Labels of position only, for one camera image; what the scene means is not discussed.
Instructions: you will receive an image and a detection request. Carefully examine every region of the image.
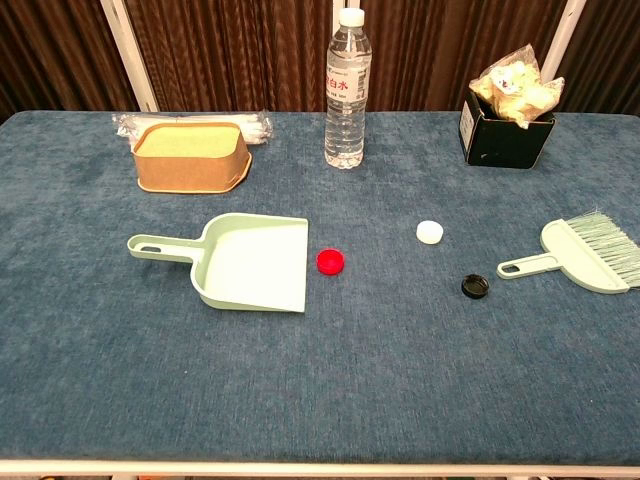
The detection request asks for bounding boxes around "brown curtain partition panel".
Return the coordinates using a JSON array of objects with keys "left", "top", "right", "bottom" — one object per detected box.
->
[
  {"left": 99, "top": 0, "right": 351, "bottom": 114},
  {"left": 344, "top": 0, "right": 587, "bottom": 114},
  {"left": 542, "top": 0, "right": 640, "bottom": 114},
  {"left": 0, "top": 0, "right": 157, "bottom": 124}
]

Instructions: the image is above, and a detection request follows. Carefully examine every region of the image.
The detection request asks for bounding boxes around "mint green plastic dustpan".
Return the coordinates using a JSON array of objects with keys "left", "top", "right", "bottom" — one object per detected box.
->
[{"left": 126, "top": 212, "right": 310, "bottom": 315}]

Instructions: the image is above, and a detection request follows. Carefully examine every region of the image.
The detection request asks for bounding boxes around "white bottle cap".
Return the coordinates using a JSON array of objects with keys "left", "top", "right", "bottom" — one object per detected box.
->
[{"left": 415, "top": 220, "right": 445, "bottom": 246}]

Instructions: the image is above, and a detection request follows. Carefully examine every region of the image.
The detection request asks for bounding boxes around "clear bag of yellow snacks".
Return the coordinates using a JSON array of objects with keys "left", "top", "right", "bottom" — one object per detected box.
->
[{"left": 468, "top": 44, "right": 566, "bottom": 130}]

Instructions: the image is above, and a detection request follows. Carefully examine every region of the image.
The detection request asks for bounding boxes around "mint green hand brush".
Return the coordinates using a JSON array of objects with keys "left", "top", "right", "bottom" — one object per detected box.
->
[{"left": 496, "top": 210, "right": 640, "bottom": 295}]

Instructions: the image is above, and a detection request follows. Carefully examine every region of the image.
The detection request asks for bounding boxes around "blue fabric table cover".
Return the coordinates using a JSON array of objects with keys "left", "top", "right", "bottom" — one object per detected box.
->
[{"left": 0, "top": 110, "right": 640, "bottom": 464}]

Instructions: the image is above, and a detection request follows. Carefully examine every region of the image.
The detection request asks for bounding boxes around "brown kraft paper box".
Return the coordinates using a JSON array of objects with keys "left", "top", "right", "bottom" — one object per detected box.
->
[{"left": 132, "top": 122, "right": 253, "bottom": 194}]

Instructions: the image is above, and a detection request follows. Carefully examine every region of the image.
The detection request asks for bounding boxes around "black bottle cap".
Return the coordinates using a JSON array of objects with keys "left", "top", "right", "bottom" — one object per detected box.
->
[{"left": 460, "top": 273, "right": 492, "bottom": 300}]

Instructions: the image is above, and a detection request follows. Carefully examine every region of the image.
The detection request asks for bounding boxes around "red bottle cap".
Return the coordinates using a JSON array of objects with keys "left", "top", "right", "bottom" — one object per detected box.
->
[{"left": 316, "top": 248, "right": 347, "bottom": 277}]

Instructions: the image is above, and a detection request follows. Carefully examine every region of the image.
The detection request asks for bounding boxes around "pack of wrapped white straws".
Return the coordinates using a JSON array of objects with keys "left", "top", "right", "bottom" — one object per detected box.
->
[{"left": 111, "top": 110, "right": 275, "bottom": 151}]

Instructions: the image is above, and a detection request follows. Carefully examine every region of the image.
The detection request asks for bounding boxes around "black square box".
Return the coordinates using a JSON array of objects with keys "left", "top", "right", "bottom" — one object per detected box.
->
[{"left": 458, "top": 87, "right": 557, "bottom": 170}]

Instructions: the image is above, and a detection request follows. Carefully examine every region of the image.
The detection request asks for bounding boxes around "clear water bottle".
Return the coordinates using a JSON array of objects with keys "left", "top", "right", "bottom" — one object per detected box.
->
[{"left": 324, "top": 7, "right": 375, "bottom": 170}]

